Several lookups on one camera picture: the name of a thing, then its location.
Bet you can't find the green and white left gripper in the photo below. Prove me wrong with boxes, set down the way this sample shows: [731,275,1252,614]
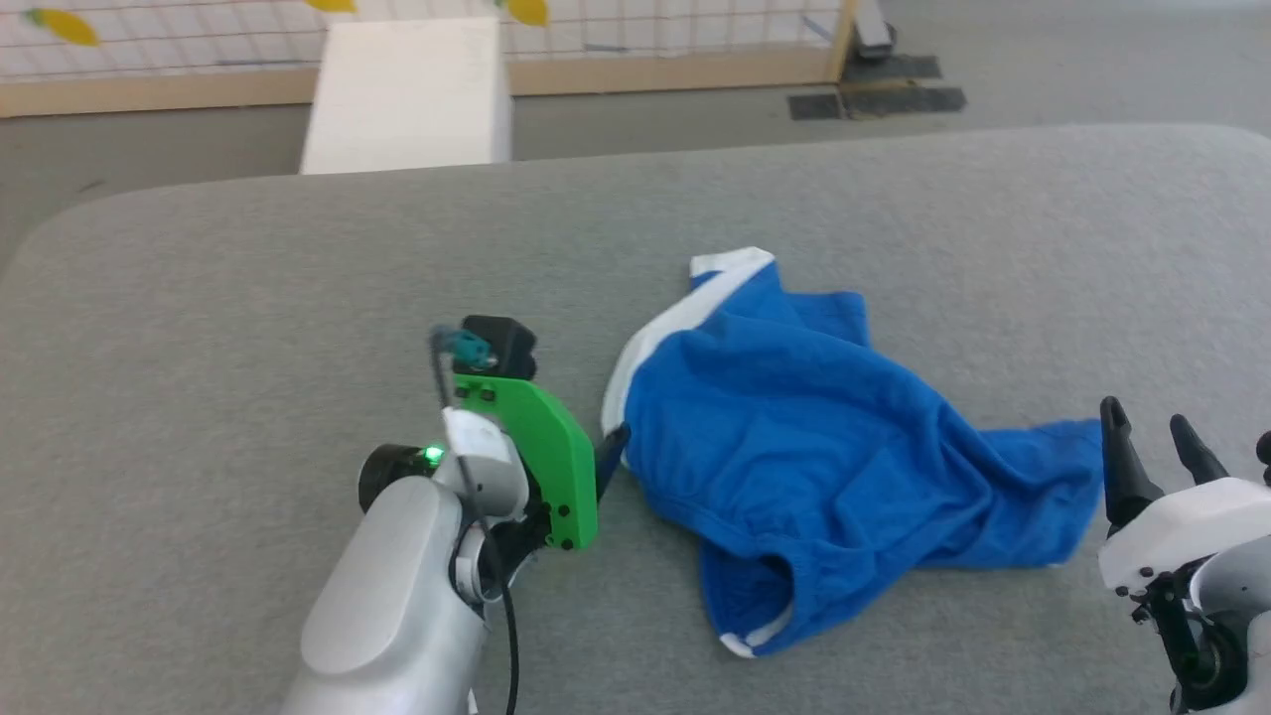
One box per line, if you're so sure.
[357,372,632,597]

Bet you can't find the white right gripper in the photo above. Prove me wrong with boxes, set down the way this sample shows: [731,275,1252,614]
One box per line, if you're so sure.
[1097,397,1271,597]

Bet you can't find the blue garment with white trim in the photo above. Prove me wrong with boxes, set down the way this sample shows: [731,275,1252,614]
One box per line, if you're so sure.
[601,246,1105,659]

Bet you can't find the grey fabric padded cover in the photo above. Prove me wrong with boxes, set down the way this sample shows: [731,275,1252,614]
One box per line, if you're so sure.
[0,124,1271,715]

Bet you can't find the white rectangular box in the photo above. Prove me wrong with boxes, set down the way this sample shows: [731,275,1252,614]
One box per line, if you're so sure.
[300,17,513,176]

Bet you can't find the long black floor mat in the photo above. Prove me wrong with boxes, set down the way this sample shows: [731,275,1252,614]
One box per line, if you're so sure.
[789,87,967,122]

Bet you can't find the small black floor mat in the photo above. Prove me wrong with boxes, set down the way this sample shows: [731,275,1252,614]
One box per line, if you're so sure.
[844,55,942,84]

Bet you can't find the grey metal partition foot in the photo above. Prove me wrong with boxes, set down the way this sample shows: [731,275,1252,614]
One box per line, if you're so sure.
[854,0,897,53]

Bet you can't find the black cable with teal plug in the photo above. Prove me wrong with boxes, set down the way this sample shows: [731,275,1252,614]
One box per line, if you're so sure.
[429,326,522,715]

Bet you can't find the lemon print partition wood frame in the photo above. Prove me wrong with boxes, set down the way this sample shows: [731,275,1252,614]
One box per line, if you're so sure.
[0,0,861,118]

